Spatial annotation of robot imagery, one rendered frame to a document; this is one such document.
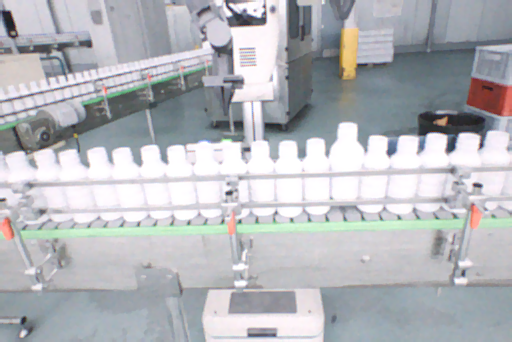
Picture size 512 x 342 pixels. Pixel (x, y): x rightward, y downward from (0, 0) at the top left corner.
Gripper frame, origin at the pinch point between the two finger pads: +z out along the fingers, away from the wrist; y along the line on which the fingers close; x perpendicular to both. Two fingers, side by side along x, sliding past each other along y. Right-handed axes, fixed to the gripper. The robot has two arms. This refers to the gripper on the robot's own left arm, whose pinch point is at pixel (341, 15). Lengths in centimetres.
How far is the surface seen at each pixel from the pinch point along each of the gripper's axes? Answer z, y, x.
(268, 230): 41.2, -20.7, 17.5
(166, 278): 53, -22, 42
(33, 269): 46, -27, 68
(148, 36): 14, 604, 268
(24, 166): 26, -17, 70
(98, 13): -28, 515, 313
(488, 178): 32.1, -17.0, -27.7
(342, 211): 40.0, -15.8, 0.9
